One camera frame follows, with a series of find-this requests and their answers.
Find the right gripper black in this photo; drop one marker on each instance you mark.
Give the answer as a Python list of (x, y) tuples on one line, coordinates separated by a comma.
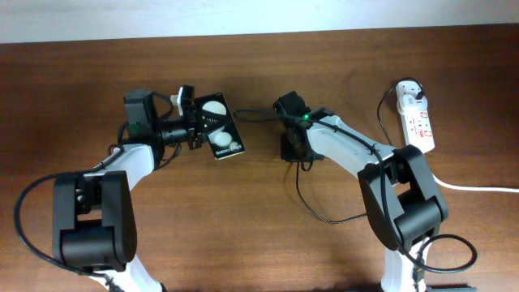
[(287, 152)]

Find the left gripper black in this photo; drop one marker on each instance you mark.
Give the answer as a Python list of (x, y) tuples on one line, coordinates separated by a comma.
[(196, 137)]

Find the black smartphone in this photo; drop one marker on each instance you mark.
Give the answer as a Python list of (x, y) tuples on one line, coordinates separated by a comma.
[(225, 142)]

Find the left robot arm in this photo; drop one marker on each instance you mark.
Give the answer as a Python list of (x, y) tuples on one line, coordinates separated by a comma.
[(94, 230)]

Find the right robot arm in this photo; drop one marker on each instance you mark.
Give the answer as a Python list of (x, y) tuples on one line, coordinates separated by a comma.
[(403, 203)]

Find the white charger plug adapter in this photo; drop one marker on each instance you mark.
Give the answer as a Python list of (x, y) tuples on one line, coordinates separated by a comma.
[(410, 97)]

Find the white power strip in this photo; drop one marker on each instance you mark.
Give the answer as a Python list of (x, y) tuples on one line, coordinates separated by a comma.
[(417, 129)]

